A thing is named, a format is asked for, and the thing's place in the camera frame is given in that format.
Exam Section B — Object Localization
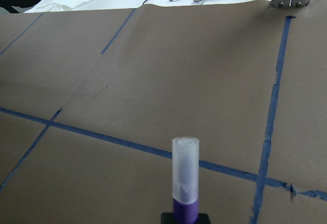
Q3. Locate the purple marker pen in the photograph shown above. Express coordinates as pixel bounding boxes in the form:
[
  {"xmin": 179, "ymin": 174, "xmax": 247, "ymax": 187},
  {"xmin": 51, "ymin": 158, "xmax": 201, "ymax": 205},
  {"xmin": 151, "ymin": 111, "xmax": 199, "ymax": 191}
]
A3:
[{"xmin": 172, "ymin": 137, "xmax": 199, "ymax": 223}]

